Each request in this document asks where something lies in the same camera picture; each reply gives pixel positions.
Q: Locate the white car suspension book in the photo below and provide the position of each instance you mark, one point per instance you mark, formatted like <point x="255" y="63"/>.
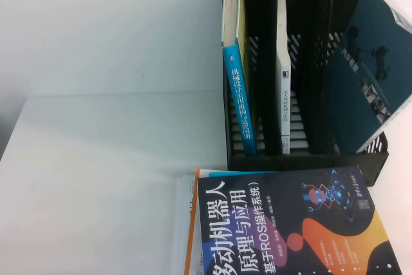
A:
<point x="363" y="78"/>

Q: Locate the thick book with blue spine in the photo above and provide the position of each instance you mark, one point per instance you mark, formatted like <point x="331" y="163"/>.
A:
<point x="241" y="94"/>

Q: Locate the thin white book grey spine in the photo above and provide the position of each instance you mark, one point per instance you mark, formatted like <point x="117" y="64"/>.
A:
<point x="283" y="62"/>

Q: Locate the orange-edged book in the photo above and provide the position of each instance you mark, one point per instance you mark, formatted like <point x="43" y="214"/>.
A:
<point x="192" y="217"/>

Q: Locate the plain white book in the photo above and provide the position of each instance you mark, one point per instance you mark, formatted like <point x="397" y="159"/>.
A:
<point x="180" y="223"/>

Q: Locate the black perforated plastic book stand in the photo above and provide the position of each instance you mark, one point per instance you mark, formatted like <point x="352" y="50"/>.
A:
<point x="309" y="62"/>

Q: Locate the dark mobile robot book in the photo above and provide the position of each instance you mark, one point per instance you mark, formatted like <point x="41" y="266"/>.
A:
<point x="289" y="223"/>

